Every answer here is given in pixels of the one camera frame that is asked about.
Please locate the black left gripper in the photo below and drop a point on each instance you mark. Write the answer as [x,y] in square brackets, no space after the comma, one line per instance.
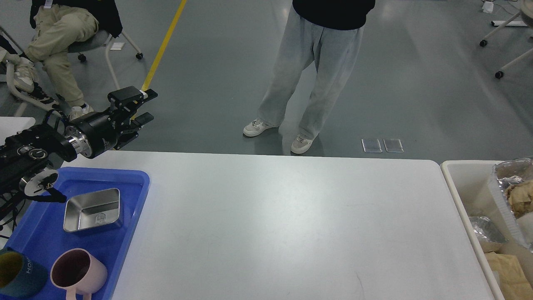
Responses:
[115,127]

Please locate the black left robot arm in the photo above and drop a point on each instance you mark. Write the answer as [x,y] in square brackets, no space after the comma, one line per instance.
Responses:
[26,170]

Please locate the grey office chair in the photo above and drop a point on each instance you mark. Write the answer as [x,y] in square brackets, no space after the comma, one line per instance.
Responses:
[101,39]

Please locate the pink ceramic mug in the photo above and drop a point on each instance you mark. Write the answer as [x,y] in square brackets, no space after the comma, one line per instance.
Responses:
[79,273]

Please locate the white paper cup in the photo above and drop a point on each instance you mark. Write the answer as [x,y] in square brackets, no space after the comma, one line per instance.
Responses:
[525,223]

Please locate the white plastic bin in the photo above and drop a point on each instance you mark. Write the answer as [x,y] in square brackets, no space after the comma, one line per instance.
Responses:
[467,182]

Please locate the stainless steel square tray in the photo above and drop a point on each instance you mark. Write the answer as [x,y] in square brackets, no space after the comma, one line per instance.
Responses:
[93,212]

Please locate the clear plastic floor plate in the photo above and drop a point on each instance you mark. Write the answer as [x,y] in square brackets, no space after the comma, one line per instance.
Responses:
[371,145]

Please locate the aluminium foil container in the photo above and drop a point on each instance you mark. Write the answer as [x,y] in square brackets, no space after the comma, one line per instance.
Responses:
[505,174]

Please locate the seated person in khaki trousers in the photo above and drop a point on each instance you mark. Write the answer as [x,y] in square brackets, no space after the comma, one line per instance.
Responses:
[59,24]

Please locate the brown paper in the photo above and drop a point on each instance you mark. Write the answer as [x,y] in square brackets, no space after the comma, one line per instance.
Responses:
[520,198]
[513,282]

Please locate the white side table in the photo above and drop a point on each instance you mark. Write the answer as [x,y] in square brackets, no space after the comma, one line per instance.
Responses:
[12,125]

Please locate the dark teal mug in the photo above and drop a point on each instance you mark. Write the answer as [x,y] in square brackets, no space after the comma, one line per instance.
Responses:
[20,277]

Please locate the standing person in light jeans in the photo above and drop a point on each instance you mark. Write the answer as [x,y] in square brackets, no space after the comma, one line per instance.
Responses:
[327,33]

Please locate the brown paper in bin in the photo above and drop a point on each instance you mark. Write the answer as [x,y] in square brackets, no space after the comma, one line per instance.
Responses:
[513,282]

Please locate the crumpled clear plastic bag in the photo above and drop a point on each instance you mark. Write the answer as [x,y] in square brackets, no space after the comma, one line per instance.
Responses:
[487,234]

